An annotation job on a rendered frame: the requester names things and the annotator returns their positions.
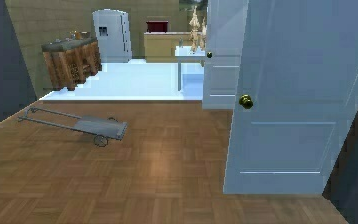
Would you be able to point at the beige tall statue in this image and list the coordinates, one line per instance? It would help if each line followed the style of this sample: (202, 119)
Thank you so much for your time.
(194, 30)

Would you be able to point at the white panelled room door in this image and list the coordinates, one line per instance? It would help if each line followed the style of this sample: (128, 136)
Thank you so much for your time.
(222, 73)
(297, 100)

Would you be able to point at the dark red box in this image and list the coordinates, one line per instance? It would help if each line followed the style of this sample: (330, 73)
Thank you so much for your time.
(157, 26)

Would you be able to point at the white table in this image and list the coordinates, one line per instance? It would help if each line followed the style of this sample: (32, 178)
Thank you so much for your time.
(188, 55)

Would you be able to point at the grey hand truck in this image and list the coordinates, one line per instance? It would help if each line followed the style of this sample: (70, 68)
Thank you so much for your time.
(93, 126)

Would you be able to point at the white fridge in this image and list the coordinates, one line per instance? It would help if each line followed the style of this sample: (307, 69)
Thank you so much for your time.
(113, 35)

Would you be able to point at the window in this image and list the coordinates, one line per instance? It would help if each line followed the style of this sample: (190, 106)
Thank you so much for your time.
(193, 4)

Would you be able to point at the brass round door knob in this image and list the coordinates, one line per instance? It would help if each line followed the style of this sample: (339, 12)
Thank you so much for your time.
(246, 101)
(209, 54)

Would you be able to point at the brown wooden kitchen cabinet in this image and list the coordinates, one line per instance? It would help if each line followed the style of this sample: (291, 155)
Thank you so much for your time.
(72, 61)

